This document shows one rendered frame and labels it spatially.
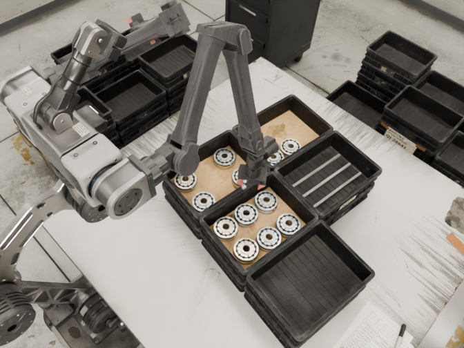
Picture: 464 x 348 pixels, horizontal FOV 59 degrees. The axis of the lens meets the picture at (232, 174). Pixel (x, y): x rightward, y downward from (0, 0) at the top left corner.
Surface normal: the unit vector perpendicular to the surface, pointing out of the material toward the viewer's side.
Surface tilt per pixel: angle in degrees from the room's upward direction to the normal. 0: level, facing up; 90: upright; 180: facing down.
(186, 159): 71
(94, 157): 0
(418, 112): 0
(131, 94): 0
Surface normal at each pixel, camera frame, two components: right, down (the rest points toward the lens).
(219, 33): 0.69, 0.36
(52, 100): -0.47, -0.02
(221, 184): 0.04, -0.57
